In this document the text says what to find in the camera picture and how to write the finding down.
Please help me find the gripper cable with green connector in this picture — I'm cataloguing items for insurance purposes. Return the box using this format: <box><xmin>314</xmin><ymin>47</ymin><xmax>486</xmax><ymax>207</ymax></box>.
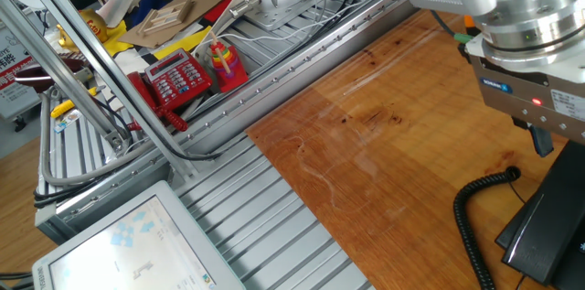
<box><xmin>392</xmin><ymin>0</ymin><xmax>474</xmax><ymax>46</ymax></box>

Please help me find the yellow handled tool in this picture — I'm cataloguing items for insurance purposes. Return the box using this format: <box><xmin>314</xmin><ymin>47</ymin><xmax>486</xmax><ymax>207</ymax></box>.
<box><xmin>49</xmin><ymin>87</ymin><xmax>100</xmax><ymax>120</ymax></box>

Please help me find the grey flexible hose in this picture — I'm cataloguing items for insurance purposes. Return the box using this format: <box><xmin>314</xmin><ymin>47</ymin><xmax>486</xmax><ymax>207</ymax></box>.
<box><xmin>38</xmin><ymin>92</ymin><xmax>159</xmax><ymax>187</ymax></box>

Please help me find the dark red bowl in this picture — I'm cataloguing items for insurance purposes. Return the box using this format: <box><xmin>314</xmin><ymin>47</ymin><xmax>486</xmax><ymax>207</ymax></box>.
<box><xmin>13</xmin><ymin>57</ymin><xmax>90</xmax><ymax>94</ymax></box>

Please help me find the red telephone handset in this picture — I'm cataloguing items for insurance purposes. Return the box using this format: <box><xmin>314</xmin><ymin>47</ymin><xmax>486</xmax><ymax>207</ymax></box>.
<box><xmin>126</xmin><ymin>71</ymin><xmax>189</xmax><ymax>133</ymax></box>

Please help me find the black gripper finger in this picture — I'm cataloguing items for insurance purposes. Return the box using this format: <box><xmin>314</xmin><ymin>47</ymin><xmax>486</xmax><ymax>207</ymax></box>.
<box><xmin>511</xmin><ymin>115</ymin><xmax>556</xmax><ymax>159</ymax></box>

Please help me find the black phone cord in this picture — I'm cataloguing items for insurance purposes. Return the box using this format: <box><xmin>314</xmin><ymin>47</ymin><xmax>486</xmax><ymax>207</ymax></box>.
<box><xmin>452</xmin><ymin>166</ymin><xmax>522</xmax><ymax>290</ymax></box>

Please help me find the black telephone handset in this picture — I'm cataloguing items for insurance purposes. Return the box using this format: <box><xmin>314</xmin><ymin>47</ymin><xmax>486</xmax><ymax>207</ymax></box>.
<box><xmin>501</xmin><ymin>140</ymin><xmax>585</xmax><ymax>287</ymax></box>

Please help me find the red toy telephone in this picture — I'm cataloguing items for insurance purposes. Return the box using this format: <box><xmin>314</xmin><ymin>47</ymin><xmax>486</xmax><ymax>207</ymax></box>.
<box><xmin>144</xmin><ymin>48</ymin><xmax>214</xmax><ymax>111</ymax></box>

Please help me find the golden piggy bank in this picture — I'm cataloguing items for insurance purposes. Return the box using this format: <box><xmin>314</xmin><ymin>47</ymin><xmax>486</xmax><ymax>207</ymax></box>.
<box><xmin>56</xmin><ymin>8</ymin><xmax>110</xmax><ymax>53</ymax></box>

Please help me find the aluminium frame post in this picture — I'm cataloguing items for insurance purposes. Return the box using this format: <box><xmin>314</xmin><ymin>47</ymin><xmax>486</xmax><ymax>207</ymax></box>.
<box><xmin>0</xmin><ymin>0</ymin><xmax>132</xmax><ymax>154</ymax></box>
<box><xmin>6</xmin><ymin>0</ymin><xmax>202</xmax><ymax>180</ymax></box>

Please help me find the white sign with red band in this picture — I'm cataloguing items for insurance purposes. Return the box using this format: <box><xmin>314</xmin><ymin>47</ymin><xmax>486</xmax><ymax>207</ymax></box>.
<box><xmin>0</xmin><ymin>24</ymin><xmax>42</xmax><ymax>120</ymax></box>

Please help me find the small wooden frame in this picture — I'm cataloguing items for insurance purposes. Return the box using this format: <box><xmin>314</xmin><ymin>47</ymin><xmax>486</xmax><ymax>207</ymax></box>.
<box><xmin>136</xmin><ymin>0</ymin><xmax>195</xmax><ymax>38</ymax></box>

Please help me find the rainbow ring stacking toy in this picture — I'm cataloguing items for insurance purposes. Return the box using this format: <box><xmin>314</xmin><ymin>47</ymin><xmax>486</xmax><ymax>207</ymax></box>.
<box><xmin>207</xmin><ymin>31</ymin><xmax>250</xmax><ymax>94</ymax></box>

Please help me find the aluminium rail beam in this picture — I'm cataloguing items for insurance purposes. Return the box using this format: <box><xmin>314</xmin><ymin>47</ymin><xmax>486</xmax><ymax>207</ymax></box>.
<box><xmin>34</xmin><ymin>0</ymin><xmax>421</xmax><ymax>245</ymax></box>

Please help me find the yellow paper sheet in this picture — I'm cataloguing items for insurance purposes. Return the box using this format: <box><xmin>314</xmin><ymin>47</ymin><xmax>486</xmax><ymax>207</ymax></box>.
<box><xmin>153</xmin><ymin>27</ymin><xmax>214</xmax><ymax>61</ymax></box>

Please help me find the orange emergency stop button box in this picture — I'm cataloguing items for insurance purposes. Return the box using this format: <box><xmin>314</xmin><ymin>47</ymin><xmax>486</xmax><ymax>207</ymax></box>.
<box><xmin>463</xmin><ymin>14</ymin><xmax>482</xmax><ymax>38</ymax></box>

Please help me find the white teach pendant tablet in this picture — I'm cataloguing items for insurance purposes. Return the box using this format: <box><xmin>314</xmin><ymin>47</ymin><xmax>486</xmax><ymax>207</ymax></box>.
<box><xmin>31</xmin><ymin>179</ymin><xmax>248</xmax><ymax>290</ymax></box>

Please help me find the black desk telephone base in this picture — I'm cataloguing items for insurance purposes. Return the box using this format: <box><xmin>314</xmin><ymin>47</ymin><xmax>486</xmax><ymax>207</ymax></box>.
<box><xmin>495</xmin><ymin>188</ymin><xmax>585</xmax><ymax>290</ymax></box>

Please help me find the silver Schunk gripper body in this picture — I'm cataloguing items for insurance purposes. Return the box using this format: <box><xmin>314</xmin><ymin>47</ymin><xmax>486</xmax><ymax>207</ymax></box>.
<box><xmin>464</xmin><ymin>32</ymin><xmax>585</xmax><ymax>145</ymax></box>

